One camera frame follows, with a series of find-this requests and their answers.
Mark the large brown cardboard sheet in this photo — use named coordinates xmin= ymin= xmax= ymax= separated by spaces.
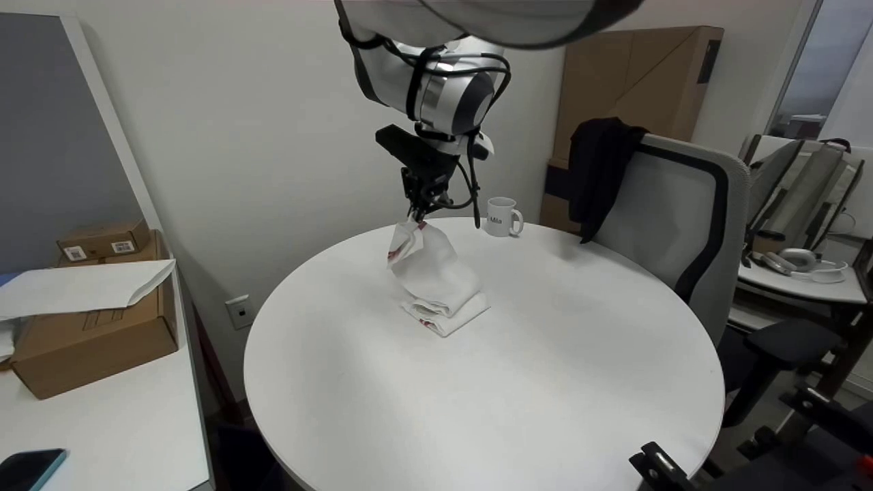
xmin=541 ymin=25 xmax=722 ymax=233

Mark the small cardboard box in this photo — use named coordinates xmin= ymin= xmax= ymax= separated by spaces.
xmin=56 ymin=222 xmax=166 ymax=264

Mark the white side desk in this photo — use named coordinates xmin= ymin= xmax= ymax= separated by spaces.
xmin=0 ymin=279 xmax=212 ymax=491

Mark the white paper on box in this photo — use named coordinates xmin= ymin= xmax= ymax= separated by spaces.
xmin=0 ymin=260 xmax=175 ymax=321

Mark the grey office chair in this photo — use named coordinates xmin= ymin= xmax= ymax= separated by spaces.
xmin=580 ymin=132 xmax=752 ymax=349

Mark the flat cardboard box on desk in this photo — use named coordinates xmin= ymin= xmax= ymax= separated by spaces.
xmin=10 ymin=282 xmax=178 ymax=399

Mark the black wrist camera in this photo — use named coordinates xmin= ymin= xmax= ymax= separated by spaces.
xmin=377 ymin=126 xmax=456 ymax=175

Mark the white mug on round table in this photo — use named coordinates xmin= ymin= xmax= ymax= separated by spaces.
xmin=486 ymin=196 xmax=523 ymax=238

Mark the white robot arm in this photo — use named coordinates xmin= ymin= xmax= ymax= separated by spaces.
xmin=333 ymin=0 xmax=644 ymax=224

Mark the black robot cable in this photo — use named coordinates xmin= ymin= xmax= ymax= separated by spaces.
xmin=452 ymin=51 xmax=513 ymax=229

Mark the grey desk partition panel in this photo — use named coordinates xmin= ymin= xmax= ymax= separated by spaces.
xmin=0 ymin=12 xmax=161 ymax=274

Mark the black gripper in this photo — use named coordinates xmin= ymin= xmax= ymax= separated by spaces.
xmin=402 ymin=158 xmax=456 ymax=224

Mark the white wall socket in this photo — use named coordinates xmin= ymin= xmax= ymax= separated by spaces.
xmin=226 ymin=295 xmax=253 ymax=331

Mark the black jacket on chair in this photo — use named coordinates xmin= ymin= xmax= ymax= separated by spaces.
xmin=569 ymin=118 xmax=647 ymax=242

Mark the red and white striped cloth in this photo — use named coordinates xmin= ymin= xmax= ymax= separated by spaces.
xmin=388 ymin=219 xmax=489 ymax=339

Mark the folded grey bag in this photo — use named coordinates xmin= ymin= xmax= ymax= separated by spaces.
xmin=744 ymin=133 xmax=864 ymax=254

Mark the black smartphone on desk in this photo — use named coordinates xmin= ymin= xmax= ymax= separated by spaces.
xmin=0 ymin=448 xmax=65 ymax=491

